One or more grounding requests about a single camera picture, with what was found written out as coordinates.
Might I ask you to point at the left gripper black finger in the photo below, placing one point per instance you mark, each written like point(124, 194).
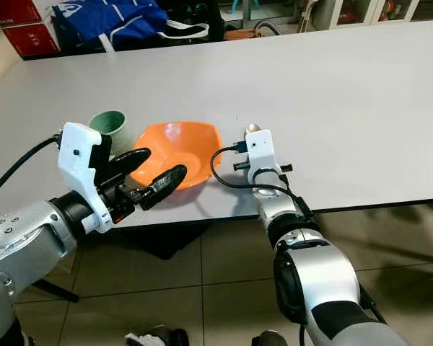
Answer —
point(130, 162)
point(164, 186)

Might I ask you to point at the orange bowl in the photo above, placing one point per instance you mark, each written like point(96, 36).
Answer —
point(180, 140)

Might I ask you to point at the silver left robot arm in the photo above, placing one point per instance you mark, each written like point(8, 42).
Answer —
point(22, 245)

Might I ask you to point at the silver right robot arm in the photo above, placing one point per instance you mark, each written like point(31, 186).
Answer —
point(325, 281)

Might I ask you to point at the green cup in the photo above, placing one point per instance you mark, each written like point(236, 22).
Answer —
point(108, 124)

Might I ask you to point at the black table leg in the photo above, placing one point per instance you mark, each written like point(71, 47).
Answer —
point(54, 290)

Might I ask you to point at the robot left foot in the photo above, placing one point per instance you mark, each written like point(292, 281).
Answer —
point(157, 337)

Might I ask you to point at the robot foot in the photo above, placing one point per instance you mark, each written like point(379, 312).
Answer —
point(273, 339)
point(157, 337)

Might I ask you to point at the blue fabric bag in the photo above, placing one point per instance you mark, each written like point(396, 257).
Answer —
point(108, 21)

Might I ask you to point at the red cardboard box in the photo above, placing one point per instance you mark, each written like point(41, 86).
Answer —
point(40, 40)
point(14, 9)

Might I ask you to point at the black bag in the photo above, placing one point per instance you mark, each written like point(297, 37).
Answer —
point(195, 14)

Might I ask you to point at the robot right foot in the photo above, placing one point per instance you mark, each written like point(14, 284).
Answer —
point(273, 339)

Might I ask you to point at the glass door display cabinet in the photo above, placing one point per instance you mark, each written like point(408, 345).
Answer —
point(368, 11)

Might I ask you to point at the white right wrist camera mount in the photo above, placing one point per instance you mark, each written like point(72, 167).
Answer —
point(261, 148)

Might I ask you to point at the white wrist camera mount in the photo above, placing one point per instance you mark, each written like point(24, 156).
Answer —
point(261, 148)
point(81, 151)

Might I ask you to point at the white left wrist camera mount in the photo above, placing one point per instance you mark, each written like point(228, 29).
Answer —
point(81, 151)

